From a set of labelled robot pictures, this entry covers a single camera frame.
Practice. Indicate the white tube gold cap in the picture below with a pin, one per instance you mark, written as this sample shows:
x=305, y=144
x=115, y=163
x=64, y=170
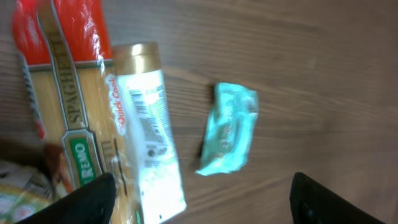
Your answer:
x=141, y=86

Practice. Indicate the green snack pouch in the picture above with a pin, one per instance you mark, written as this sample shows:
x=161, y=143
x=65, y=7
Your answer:
x=24, y=192

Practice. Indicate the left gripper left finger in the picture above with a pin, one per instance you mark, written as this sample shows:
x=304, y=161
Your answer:
x=92, y=203

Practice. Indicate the orange spaghetti packet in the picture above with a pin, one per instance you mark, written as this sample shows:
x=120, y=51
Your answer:
x=68, y=67

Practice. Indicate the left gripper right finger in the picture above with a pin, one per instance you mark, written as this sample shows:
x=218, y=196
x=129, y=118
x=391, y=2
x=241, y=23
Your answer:
x=313, y=203

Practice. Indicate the teal wipes packet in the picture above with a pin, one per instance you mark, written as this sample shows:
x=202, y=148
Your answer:
x=229, y=131

